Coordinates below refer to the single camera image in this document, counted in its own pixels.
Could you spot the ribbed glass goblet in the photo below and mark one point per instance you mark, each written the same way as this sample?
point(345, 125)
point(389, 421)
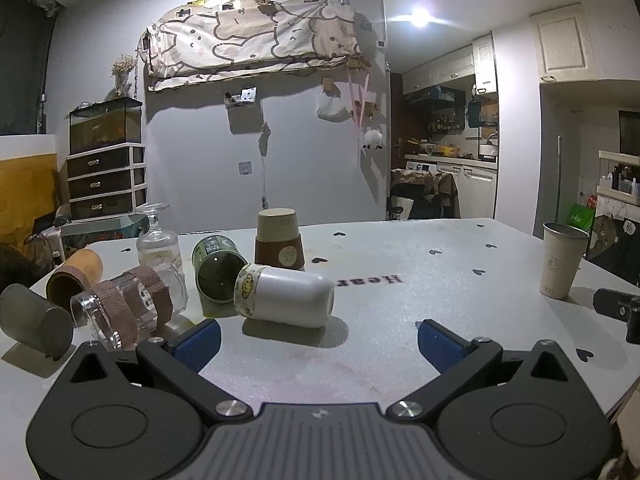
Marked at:
point(157, 245)

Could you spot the white cup with patterned band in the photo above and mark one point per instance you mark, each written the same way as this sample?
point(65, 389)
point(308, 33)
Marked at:
point(290, 297)

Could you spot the white plush toy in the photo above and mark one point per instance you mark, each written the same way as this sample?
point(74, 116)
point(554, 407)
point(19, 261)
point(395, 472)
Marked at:
point(372, 140)

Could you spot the white black drawer unit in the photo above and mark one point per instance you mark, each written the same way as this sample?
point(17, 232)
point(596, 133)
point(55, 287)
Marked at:
point(106, 182)

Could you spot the beige cup with brown sleeve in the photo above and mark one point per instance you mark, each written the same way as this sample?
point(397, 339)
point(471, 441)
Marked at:
point(279, 240)

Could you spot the ceiling light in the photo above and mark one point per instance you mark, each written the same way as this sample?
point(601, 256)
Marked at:
point(420, 16)

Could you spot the dried flowers in vase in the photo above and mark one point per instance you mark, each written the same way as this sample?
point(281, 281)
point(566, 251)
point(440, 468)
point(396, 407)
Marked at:
point(123, 75)

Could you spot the green bag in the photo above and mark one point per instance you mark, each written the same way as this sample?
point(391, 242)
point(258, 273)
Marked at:
point(581, 217)

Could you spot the wall socket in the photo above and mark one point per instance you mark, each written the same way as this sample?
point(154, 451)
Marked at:
point(245, 168)

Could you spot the printed blanket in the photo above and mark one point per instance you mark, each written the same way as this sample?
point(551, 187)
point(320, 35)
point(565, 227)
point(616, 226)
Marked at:
point(250, 35)

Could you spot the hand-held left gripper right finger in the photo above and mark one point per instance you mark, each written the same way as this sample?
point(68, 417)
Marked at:
point(442, 347)

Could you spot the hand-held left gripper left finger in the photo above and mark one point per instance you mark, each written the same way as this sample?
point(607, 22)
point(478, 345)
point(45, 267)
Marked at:
point(197, 342)

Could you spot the white hanging bag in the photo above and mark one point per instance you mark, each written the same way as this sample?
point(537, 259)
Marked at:
point(331, 108)

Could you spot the beige cup with metal rim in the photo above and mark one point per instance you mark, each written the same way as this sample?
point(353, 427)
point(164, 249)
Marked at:
point(562, 260)

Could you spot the tan brown cup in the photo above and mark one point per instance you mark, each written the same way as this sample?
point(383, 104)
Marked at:
point(75, 275)

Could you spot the white kitchen base cabinets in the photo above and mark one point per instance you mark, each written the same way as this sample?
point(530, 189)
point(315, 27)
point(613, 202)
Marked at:
point(470, 185)

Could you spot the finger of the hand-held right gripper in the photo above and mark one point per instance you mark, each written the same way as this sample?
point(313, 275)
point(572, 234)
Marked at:
point(634, 320)
point(607, 302)

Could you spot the grey cup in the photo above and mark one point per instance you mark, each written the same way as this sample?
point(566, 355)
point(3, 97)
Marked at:
point(30, 320)

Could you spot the yellow pot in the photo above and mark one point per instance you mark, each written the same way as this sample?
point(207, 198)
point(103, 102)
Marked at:
point(445, 150)

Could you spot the glass cup with brown sleeve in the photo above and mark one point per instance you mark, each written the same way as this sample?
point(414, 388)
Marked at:
point(130, 305)

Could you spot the white kitchen wall cabinets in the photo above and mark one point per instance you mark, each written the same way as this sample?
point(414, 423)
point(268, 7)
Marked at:
point(450, 67)

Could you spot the black curtain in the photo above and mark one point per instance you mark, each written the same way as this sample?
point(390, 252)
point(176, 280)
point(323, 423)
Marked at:
point(22, 65)

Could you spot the black range hood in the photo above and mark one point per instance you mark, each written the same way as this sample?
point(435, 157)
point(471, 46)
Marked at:
point(435, 96)

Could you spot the white storage shelf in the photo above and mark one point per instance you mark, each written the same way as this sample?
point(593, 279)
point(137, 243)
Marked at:
point(619, 180)

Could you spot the pink hanging ribbons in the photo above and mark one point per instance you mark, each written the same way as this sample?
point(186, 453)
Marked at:
point(361, 105)

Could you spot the green cup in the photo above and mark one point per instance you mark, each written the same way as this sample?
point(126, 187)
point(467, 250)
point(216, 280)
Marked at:
point(215, 265)

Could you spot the white wall cabinet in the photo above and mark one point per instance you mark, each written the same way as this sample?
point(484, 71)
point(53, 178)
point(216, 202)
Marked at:
point(565, 42)

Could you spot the glass fish tank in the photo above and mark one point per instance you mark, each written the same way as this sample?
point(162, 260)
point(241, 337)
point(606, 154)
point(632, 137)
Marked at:
point(105, 127)

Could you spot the chair draped with clothes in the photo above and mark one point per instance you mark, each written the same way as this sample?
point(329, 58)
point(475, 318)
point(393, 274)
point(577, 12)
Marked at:
point(425, 192)

